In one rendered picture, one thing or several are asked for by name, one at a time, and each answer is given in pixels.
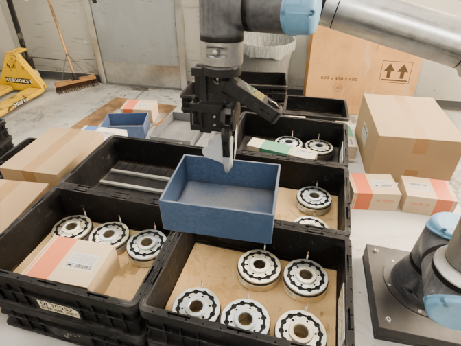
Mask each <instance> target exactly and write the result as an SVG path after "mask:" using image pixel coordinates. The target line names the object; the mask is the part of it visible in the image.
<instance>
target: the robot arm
mask: <svg viewBox="0 0 461 346"><path fill-rule="evenodd" d="M199 25H200V62H201V64H200V63H197V64H196V65H195V66H194V67H192V68H191V75H192V76H194V79H195V96H194V97H193V98H192V101H191V102H190V103H189V110H190V126H191V130H199V131H200V132H205V133H211V132H212V131H215V132H218V133H215V134H214V136H213V138H212V139H209V140H208V146H206V147H204V148H203V149H202V153H203V155H204V156H205V157H207V158H210V159H212V160H215V161H219V162H220V163H222V164H223V165H224V171H225V172H226V173H228V172H229V171H230V169H231V168H232V166H233V159H235V153H236V148H237V138H238V131H239V118H240V110H241V108H240V103H241V104H243V105H244V106H246V107H247V108H249V109H250V110H252V111H253V112H255V113H256V114H258V115H259V116H260V117H262V118H263V119H264V120H266V121H267V122H270V123H271V124H275V123H276V121H277V120H278V119H279V117H280V116H281V113H282V110H283V107H282V106H281V105H280V104H279V103H278V102H276V101H275V100H273V99H271V98H269V97H267V96H266V95H264V94H262V93H261V92H260V91H258V90H256V89H255V88H254V87H252V86H250V85H249V84H248V83H246V82H244V81H243V80H242V79H240V78H238V76H240V75H241V64H242V63H243V52H244V31H247V32H261V33H270V34H287V35H288V36H297V35H305V36H308V35H312V34H313V33H314V32H315V31H316V29H317V27H318V25H321V26H324V27H327V28H330V29H332V30H336V31H339V32H343V33H345V34H349V35H351V36H356V37H358V38H362V39H364V40H367V41H370V42H374V43H377V44H380V45H383V46H386V47H389V48H393V49H396V50H399V51H402V52H405V53H407V54H411V55H414V56H418V57H420V58H424V59H427V60H430V61H433V62H437V63H439V64H442V65H446V66H448V67H452V68H454V69H456V70H457V72H458V75H459V77H461V16H456V15H454V14H450V13H447V12H443V11H440V10H436V9H433V8H429V7H426V6H423V5H419V4H417V3H412V2H410V1H406V0H199ZM195 101H200V102H195ZM194 102H195V103H194ZM192 111H193V120H192ZM391 278H392V283H393V284H394V287H395V288H396V289H397V291H398V292H399V293H400V294H401V295H402V296H403V297H404V298H405V299H406V300H408V301H409V302H410V303H412V304H414V305H416V306H418V307H420V308H423V309H425V312H426V314H427V315H428V317H429V318H430V319H432V320H433V321H434V322H435V323H437V324H439V325H441V326H443V327H446V328H449V329H451V330H457V331H461V215H459V214H455V213H451V212H439V213H435V214H433V215H432V216H431V218H430V219H429V220H428V221H427V222H426V223H425V227H424V229H423V231H422V232H421V234H420V236H419V237H418V240H417V241H416V243H415V245H414V247H413V248H412V250H411V252H410V253H409V254H408V255H406V256H405V257H404V258H401V259H400V260H399V261H398V262H397V263H396V264H395V265H394V267H393V269H392V272H391Z"/></svg>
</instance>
